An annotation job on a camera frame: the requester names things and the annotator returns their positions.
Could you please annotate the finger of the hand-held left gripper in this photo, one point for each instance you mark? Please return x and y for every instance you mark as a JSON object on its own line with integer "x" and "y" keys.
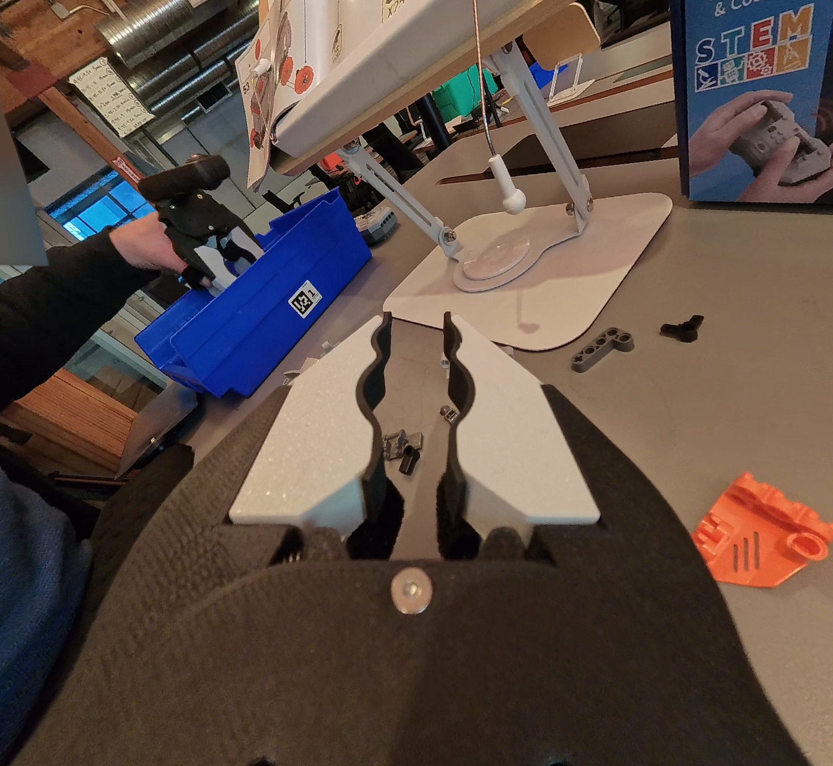
{"x": 211, "y": 265}
{"x": 246, "y": 244}

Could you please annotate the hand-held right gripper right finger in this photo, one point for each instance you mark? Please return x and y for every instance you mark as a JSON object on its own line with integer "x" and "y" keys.
{"x": 527, "y": 453}

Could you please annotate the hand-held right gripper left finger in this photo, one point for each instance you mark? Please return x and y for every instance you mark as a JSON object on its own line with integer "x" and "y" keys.
{"x": 306, "y": 447}

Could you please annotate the blue plastic storage bin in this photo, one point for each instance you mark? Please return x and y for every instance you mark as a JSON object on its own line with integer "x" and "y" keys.
{"x": 260, "y": 317}

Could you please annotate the instruction booklet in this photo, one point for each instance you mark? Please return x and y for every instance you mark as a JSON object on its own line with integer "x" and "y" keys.
{"x": 312, "y": 4}

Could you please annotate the person's left forearm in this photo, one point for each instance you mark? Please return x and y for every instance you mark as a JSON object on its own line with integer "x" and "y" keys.
{"x": 58, "y": 310}

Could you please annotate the grey plate with screw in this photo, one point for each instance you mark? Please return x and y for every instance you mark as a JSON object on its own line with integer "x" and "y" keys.
{"x": 156, "y": 427}

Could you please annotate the person's left hand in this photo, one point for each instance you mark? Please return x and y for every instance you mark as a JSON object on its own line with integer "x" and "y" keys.
{"x": 146, "y": 245}

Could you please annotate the red strip sign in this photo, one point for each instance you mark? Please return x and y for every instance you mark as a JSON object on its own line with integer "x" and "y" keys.
{"x": 130, "y": 168}

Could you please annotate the light grey angled panel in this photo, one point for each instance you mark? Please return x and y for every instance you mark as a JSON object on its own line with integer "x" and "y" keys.
{"x": 306, "y": 365}

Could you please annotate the small grey pin connector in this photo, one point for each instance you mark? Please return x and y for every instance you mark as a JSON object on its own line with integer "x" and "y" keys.
{"x": 403, "y": 444}

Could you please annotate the dark grey short beam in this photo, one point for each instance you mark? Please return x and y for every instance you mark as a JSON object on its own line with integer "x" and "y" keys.
{"x": 602, "y": 349}

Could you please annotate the grey brick block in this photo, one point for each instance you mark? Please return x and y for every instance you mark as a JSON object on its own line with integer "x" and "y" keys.
{"x": 377, "y": 224}

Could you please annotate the dark perforated chair armrest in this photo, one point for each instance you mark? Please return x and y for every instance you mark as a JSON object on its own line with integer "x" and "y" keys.
{"x": 143, "y": 492}

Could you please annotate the white book stand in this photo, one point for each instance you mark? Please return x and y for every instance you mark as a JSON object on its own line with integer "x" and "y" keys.
{"x": 553, "y": 271}
{"x": 563, "y": 30}

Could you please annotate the black pin connector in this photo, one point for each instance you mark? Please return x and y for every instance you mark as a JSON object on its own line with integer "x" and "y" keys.
{"x": 680, "y": 330}

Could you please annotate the plywood table edge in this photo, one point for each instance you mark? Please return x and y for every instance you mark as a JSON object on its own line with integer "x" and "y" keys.
{"x": 65, "y": 414}

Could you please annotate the orange wedge plate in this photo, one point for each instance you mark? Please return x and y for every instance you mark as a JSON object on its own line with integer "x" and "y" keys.
{"x": 748, "y": 531}

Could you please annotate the green plastic bin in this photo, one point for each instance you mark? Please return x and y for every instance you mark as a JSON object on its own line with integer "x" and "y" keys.
{"x": 465, "y": 92}

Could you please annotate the person's leg in blue jeans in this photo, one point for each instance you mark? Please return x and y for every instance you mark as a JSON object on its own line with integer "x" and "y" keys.
{"x": 32, "y": 584}

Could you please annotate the small blue bin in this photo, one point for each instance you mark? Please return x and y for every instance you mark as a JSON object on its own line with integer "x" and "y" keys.
{"x": 537, "y": 73}

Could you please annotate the dark blue toy kit box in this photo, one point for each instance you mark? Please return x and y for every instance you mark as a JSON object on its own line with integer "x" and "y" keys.
{"x": 748, "y": 63}

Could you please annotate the white paper wall sheet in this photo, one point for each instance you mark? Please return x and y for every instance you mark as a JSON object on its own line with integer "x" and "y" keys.
{"x": 110, "y": 95}

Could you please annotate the silver ventilation duct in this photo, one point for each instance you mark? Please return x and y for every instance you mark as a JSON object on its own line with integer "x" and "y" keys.
{"x": 162, "y": 30}

